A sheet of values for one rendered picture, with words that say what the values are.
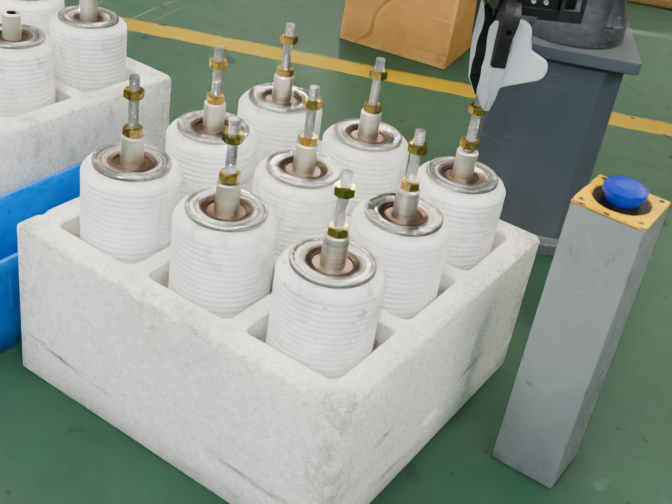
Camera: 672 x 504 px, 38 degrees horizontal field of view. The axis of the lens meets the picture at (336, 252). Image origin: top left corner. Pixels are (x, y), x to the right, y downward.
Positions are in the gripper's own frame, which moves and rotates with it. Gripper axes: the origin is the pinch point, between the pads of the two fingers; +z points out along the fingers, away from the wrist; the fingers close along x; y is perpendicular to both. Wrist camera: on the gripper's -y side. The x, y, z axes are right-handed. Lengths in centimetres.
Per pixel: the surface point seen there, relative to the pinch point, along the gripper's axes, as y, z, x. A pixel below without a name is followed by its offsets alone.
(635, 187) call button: 11.7, 1.8, -14.7
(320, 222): -14.2, 13.0, -5.9
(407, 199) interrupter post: -7.2, 7.3, -10.1
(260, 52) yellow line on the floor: -15, 35, 94
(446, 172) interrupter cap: -0.9, 9.7, 0.6
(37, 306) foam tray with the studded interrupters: -41.3, 25.3, -5.7
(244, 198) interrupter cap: -22.0, 9.4, -8.6
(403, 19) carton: 13, 27, 100
